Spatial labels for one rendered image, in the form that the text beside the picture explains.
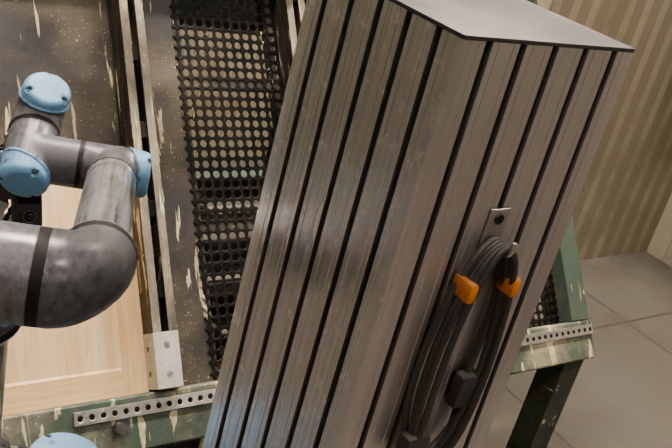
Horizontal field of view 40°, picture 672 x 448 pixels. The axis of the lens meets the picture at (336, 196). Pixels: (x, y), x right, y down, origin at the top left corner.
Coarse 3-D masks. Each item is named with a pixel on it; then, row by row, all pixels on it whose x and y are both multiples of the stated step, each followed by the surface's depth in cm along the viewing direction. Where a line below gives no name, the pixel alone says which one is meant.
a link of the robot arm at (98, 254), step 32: (96, 160) 137; (128, 160) 139; (96, 192) 124; (128, 192) 128; (96, 224) 111; (128, 224) 119; (64, 256) 101; (96, 256) 104; (128, 256) 109; (64, 288) 101; (96, 288) 103; (64, 320) 103
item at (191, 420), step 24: (576, 336) 282; (528, 360) 269; (552, 360) 275; (576, 360) 281; (192, 384) 213; (216, 384) 212; (72, 408) 192; (96, 408) 195; (192, 408) 207; (24, 432) 186; (48, 432) 189; (72, 432) 192; (96, 432) 194; (144, 432) 200; (168, 432) 203; (192, 432) 206
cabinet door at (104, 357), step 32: (64, 192) 203; (64, 224) 202; (128, 288) 207; (96, 320) 202; (128, 320) 206; (32, 352) 193; (64, 352) 197; (96, 352) 201; (128, 352) 205; (32, 384) 192; (64, 384) 195; (96, 384) 199; (128, 384) 203
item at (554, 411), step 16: (544, 368) 291; (560, 368) 285; (576, 368) 289; (544, 384) 291; (560, 384) 288; (528, 400) 297; (544, 400) 291; (560, 400) 293; (528, 416) 297; (544, 416) 292; (512, 432) 303; (528, 432) 297; (544, 432) 297
